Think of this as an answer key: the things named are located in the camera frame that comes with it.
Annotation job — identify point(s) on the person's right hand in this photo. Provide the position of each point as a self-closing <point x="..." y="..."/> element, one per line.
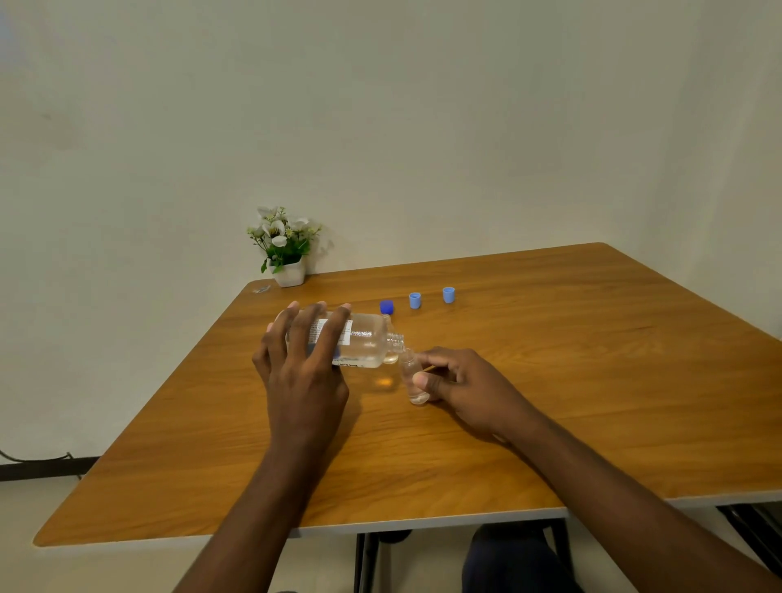
<point x="476" y="391"/>

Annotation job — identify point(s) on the large clear labelled bottle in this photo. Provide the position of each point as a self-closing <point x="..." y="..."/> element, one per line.
<point x="366" y="342"/>

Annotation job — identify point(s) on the person's right forearm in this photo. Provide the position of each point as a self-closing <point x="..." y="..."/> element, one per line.
<point x="617" y="507"/>

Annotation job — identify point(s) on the person's left forearm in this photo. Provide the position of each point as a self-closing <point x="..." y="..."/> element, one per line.
<point x="269" y="519"/>

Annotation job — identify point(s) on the person's left hand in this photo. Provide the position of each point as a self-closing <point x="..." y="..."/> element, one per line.
<point x="302" y="397"/>

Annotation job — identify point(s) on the light blue vial cap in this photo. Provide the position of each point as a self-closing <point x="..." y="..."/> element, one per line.
<point x="448" y="295"/>
<point x="415" y="300"/>

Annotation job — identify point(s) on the white potted flower plant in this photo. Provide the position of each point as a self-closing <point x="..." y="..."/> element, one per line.
<point x="284" y="247"/>

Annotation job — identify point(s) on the person's left middle finger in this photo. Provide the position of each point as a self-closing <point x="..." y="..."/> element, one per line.
<point x="306" y="333"/>

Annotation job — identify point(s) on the small clear glass vial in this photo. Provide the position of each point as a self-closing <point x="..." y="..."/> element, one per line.
<point x="410" y="369"/>
<point x="391" y="358"/>

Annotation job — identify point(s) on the person's dark trouser leg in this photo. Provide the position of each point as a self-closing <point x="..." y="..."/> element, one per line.
<point x="519" y="559"/>

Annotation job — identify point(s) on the person's right thumb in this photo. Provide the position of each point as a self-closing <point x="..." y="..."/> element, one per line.
<point x="431" y="382"/>

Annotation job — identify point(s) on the black metal table leg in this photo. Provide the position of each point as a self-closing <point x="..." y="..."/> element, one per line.
<point x="365" y="562"/>

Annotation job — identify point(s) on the dark blue bottle cap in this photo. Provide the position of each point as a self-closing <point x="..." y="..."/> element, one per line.
<point x="387" y="307"/>

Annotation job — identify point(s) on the person's left little finger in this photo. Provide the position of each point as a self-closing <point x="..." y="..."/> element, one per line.
<point x="262" y="360"/>

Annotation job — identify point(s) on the black metal table frame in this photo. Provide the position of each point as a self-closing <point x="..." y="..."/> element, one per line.
<point x="754" y="534"/>

